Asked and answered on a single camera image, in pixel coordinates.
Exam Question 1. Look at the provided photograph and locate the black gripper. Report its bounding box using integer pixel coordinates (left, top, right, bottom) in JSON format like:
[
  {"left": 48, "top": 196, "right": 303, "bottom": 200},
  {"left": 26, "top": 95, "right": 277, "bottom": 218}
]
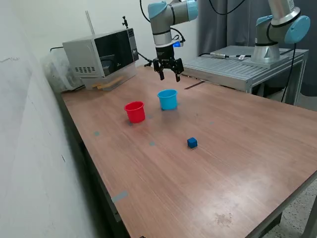
[{"left": 153, "top": 43, "right": 184, "bottom": 83}]

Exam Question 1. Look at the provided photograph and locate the aluminium robot base table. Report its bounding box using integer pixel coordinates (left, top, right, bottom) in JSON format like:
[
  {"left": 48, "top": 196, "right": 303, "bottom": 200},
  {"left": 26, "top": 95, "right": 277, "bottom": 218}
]
[{"left": 175, "top": 45, "right": 310, "bottom": 106}]

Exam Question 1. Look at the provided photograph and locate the blue plastic cup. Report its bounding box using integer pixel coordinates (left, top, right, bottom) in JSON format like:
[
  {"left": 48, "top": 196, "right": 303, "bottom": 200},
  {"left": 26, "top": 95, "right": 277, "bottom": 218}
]
[{"left": 157, "top": 89, "right": 178, "bottom": 111}]

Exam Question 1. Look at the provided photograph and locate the red plastic cup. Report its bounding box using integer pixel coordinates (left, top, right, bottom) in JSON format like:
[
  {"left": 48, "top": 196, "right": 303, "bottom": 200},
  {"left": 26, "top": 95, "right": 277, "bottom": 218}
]
[{"left": 123, "top": 100, "right": 146, "bottom": 124}]

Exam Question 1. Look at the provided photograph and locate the silver microwave oven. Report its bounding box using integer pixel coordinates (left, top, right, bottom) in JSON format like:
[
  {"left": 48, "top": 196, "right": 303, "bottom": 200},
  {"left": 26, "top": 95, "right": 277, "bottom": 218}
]
[{"left": 62, "top": 27, "right": 139, "bottom": 78}]

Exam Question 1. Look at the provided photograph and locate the thin white rod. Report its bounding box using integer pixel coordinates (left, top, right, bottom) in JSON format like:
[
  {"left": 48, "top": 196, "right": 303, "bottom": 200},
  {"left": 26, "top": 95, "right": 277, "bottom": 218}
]
[{"left": 85, "top": 10, "right": 96, "bottom": 35}]

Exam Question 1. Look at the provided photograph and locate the long grey tape strip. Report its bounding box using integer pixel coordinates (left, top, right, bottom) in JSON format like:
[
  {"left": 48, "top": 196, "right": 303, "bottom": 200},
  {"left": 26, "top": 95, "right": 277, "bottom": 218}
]
[{"left": 111, "top": 190, "right": 129, "bottom": 203}]

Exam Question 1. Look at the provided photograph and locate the wrist camera with white bracket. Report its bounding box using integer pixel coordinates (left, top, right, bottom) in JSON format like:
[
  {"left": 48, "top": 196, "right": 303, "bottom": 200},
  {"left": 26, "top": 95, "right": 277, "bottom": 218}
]
[{"left": 171, "top": 36, "right": 186, "bottom": 49}]

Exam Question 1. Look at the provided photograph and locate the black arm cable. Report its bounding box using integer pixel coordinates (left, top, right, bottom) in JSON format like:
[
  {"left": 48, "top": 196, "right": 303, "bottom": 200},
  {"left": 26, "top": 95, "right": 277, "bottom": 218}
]
[{"left": 139, "top": 0, "right": 246, "bottom": 42}]

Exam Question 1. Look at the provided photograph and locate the black hanging robot cable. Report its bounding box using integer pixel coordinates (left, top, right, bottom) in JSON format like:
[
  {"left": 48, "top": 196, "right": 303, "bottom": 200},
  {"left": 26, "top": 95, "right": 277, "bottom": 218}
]
[{"left": 279, "top": 42, "right": 299, "bottom": 103}]

